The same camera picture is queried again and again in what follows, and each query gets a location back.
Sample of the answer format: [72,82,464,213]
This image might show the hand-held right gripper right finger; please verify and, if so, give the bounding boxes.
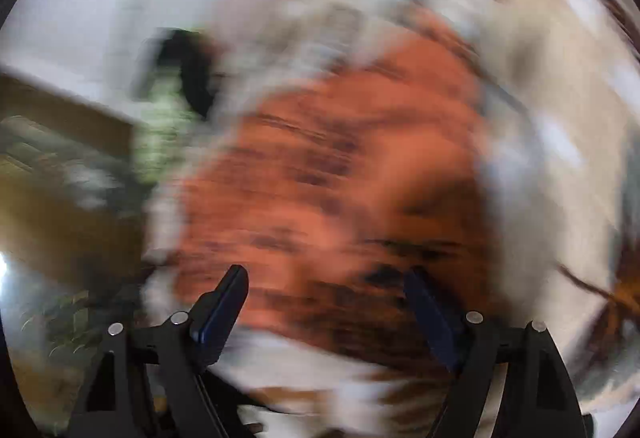
[402,267,589,438]

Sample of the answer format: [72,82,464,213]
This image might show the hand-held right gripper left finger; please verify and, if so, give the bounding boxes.
[67,265,251,438]

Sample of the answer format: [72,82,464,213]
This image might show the orange floral shirt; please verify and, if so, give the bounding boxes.
[150,13,501,369]

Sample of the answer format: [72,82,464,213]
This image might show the green patterned pillow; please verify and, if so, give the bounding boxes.
[132,68,201,184]

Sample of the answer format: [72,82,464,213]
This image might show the black garment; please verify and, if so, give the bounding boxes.
[155,29,221,119]

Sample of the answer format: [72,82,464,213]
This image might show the leaf print blanket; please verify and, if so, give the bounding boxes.
[145,0,640,438]

